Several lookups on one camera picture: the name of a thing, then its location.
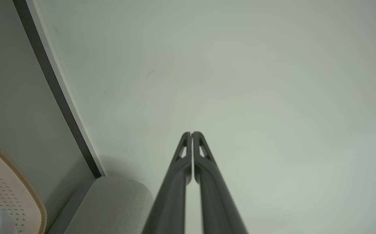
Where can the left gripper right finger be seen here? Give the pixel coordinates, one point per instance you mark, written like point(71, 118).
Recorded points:
point(217, 201)

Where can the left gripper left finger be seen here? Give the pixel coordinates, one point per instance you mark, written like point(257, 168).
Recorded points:
point(171, 201)

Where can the white clothing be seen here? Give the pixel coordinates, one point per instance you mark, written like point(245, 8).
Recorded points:
point(4, 222)

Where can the grey fabric cushion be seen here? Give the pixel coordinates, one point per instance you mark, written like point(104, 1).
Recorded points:
point(110, 208)

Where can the dark wall baseboard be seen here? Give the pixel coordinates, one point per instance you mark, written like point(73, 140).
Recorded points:
point(56, 84)

